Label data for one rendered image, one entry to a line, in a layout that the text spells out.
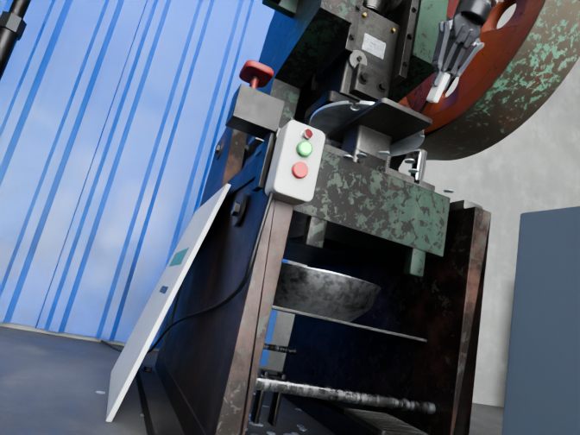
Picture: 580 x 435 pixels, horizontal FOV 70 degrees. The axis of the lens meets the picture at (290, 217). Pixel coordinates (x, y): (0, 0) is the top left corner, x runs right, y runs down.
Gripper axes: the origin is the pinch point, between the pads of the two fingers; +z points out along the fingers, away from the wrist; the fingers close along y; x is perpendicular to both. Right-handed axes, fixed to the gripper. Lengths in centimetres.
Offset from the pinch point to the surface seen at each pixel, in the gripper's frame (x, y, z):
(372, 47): 22.7, -9.9, -7.0
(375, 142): 0.1, -9.6, 17.7
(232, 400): -36, -35, 66
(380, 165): -2.3, -7.4, 22.2
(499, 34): 21.4, 26.8, -26.7
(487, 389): 83, 190, 131
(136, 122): 133, -63, 48
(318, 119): 9.4, -22.1, 17.6
